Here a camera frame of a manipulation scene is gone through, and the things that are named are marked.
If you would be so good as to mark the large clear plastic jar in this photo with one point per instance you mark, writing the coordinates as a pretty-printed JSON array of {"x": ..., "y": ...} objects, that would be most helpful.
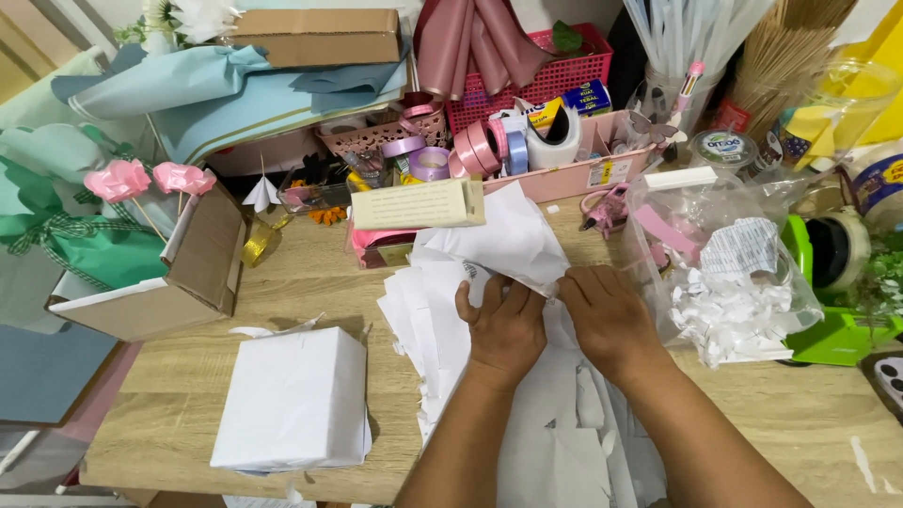
[{"x": 839, "y": 106}]

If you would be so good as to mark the pink butterfly decoration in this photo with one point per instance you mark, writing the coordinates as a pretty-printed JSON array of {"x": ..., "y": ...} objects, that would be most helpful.
[{"x": 652, "y": 128}]

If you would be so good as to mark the pink lace pattern basket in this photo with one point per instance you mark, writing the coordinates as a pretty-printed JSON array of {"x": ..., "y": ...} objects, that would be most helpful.
[{"x": 367, "y": 134}]

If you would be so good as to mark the person's right hand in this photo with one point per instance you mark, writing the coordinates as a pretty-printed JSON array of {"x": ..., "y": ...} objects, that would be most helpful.
[{"x": 614, "y": 324}]

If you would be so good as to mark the clear box with pink ribbon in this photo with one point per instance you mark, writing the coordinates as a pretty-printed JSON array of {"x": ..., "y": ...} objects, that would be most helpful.
[{"x": 377, "y": 247}]

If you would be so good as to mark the closed brown cardboard box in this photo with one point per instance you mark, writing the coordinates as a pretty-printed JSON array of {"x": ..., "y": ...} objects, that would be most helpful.
[{"x": 317, "y": 35}]

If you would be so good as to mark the white jar with label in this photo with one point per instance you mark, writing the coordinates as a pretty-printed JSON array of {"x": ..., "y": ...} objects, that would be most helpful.
[{"x": 878, "y": 187}]

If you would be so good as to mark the dusty pink wrapping sheets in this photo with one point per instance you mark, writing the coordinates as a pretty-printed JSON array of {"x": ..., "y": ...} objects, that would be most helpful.
[{"x": 465, "y": 42}]

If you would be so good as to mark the cream plastic box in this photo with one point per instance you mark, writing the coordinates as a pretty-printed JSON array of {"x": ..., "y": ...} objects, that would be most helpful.
[{"x": 416, "y": 203}]

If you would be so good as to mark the white paper wrapped box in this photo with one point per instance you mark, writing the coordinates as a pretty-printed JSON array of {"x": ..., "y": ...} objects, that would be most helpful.
[{"x": 293, "y": 402}]

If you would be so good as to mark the clear jar of plastic sticks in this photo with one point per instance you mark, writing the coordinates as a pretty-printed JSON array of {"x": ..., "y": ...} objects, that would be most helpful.
[{"x": 677, "y": 42}]

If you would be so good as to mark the bundle of bamboo skewers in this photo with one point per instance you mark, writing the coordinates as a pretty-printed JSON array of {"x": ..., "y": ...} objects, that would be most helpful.
[{"x": 783, "y": 56}]

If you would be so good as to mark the blue board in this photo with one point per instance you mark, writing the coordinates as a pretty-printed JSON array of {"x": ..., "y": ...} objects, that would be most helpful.
[{"x": 49, "y": 374}]

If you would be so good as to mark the small clear lidded cup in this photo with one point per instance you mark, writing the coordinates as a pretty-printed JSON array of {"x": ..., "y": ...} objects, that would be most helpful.
[{"x": 723, "y": 149}]

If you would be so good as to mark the pink glue gun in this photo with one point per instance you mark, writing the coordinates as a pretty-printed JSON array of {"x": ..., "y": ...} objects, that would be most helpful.
[{"x": 608, "y": 208}]

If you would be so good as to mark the green wrapped bouquet paper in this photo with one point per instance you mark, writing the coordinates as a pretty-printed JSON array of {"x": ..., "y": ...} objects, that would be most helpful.
[{"x": 63, "y": 219}]

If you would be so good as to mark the person's right fingers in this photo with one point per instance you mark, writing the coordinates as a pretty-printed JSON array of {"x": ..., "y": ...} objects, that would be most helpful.
[{"x": 578, "y": 289}]

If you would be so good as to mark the green tape dispenser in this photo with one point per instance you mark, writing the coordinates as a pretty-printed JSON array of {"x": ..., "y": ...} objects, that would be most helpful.
[{"x": 836, "y": 331}]

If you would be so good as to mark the white artificial flowers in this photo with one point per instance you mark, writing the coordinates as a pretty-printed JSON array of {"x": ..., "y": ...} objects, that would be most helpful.
[{"x": 190, "y": 18}]

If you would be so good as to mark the light blue ribbon roll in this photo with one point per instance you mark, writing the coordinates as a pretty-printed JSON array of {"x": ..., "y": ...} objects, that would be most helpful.
[{"x": 517, "y": 152}]

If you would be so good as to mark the small clear plastic box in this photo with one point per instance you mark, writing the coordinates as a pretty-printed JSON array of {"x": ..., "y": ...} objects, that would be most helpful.
[{"x": 314, "y": 187}]

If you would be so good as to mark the green artificial plant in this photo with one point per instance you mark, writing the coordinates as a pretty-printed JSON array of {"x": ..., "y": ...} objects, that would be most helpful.
[{"x": 885, "y": 279}]

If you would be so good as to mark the white folded paper ornament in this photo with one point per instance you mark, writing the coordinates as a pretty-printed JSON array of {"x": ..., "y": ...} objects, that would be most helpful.
[{"x": 262, "y": 192}]

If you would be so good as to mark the pile of white paper sheets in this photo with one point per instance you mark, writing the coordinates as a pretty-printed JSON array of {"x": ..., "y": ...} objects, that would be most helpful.
[{"x": 557, "y": 437}]

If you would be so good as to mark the orange artificial flowers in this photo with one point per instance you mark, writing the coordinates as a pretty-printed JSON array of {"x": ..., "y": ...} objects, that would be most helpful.
[{"x": 328, "y": 215}]

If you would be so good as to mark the heap of blue wrapping paper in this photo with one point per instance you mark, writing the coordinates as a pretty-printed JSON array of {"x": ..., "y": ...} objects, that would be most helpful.
[{"x": 211, "y": 99}]

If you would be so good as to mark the pink paper flower on stick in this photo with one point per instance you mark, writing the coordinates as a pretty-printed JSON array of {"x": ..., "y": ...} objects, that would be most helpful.
[
  {"x": 182, "y": 178},
  {"x": 116, "y": 180}
]

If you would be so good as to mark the pink ribbon rolls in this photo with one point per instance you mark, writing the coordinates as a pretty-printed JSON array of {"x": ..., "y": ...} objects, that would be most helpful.
[{"x": 480, "y": 148}]

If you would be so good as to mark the black white spotted item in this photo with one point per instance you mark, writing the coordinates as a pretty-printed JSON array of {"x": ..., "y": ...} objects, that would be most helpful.
[{"x": 887, "y": 377}]

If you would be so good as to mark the white tape roll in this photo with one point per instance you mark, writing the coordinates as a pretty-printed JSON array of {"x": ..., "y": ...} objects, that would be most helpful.
[{"x": 557, "y": 145}]

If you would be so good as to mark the gold ribbon roll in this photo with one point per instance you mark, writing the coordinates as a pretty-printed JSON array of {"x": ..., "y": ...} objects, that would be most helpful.
[{"x": 259, "y": 241}]

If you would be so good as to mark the pink plastic organizer tray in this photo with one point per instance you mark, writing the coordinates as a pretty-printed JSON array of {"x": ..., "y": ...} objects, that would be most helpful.
[{"x": 564, "y": 180}]

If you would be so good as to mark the lilac ribbon roll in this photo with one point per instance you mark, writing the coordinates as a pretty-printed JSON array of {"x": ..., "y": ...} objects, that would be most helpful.
[{"x": 402, "y": 145}]

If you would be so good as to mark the clear bag of paper scraps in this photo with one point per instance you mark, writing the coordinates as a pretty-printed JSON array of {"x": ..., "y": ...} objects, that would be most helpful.
[{"x": 726, "y": 282}]

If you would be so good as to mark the yellow and blue packet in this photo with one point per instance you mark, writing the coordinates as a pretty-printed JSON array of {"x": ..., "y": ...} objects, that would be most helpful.
[{"x": 582, "y": 99}]

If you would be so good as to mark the yellow paper sheets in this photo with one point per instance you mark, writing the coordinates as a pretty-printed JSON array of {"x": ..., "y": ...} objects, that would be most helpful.
[{"x": 882, "y": 70}]

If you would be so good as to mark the purple ribbon roll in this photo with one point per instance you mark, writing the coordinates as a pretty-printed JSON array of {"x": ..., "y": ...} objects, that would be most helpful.
[{"x": 429, "y": 164}]

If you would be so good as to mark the pink pen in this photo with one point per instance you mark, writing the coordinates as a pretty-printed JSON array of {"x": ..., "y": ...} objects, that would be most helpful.
[{"x": 688, "y": 88}]

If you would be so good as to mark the person's left hand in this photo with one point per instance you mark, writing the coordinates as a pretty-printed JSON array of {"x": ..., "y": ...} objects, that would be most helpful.
[{"x": 504, "y": 338}]

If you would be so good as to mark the red plastic basket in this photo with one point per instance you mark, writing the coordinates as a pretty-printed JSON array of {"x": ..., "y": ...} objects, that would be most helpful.
[{"x": 557, "y": 77}]

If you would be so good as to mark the white paper sheet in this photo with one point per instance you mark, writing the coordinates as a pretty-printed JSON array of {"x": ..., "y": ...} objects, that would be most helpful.
[{"x": 504, "y": 236}]

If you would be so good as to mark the open brown cardboard box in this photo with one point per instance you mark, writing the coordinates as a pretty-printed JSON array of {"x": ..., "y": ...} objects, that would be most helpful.
[{"x": 201, "y": 268}]

